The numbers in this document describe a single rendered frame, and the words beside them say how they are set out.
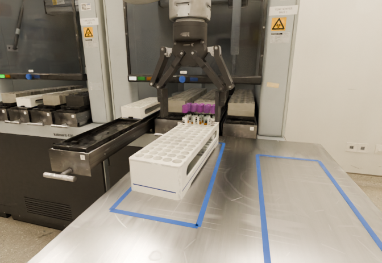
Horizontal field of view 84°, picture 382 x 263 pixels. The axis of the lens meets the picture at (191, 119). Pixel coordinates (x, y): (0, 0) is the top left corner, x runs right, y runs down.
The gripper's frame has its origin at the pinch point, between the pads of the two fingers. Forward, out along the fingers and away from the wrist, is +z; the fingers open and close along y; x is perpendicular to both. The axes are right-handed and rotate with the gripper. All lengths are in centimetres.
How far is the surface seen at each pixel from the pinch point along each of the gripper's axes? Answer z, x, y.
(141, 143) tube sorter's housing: 25, 34, -37
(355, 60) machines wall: -15, 165, 82
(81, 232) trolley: 10.6, -29.4, -5.1
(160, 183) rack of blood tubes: 8.0, -18.5, 1.3
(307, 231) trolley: 10.6, -18.8, 23.9
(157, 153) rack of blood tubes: 4.8, -14.0, -1.6
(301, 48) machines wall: -25, 161, 41
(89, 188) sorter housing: 53, 31, -69
